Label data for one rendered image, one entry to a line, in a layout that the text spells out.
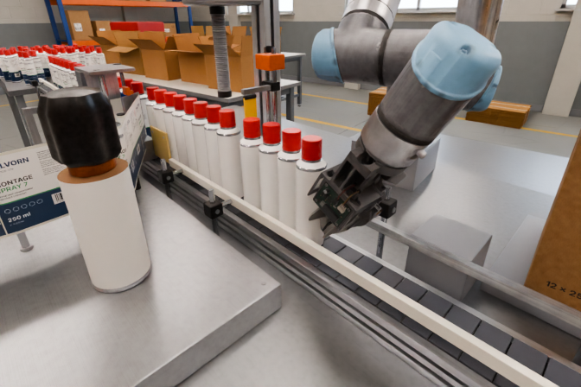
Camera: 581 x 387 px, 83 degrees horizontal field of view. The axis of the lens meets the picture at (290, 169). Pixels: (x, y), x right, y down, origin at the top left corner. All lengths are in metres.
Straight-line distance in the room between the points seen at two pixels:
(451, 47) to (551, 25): 5.59
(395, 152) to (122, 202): 0.37
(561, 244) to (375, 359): 0.32
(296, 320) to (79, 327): 0.30
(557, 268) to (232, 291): 0.49
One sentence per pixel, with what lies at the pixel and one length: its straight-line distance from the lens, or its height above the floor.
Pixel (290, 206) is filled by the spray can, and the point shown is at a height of 0.95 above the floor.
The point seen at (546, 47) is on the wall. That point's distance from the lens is 5.94.
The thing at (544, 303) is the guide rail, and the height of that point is 0.96.
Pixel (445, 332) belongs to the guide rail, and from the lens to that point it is 0.49.
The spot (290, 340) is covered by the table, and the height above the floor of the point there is 0.83.
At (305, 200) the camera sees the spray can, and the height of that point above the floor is 0.98.
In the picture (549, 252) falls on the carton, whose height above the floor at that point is 0.94.
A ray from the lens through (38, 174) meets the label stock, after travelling 0.73.
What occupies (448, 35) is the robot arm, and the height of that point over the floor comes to 1.24.
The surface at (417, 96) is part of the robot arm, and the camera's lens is 0.36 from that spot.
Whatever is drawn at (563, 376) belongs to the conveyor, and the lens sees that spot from 0.55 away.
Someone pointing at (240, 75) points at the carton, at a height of 0.90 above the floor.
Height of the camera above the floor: 1.26
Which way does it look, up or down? 25 degrees down
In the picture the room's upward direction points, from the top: straight up
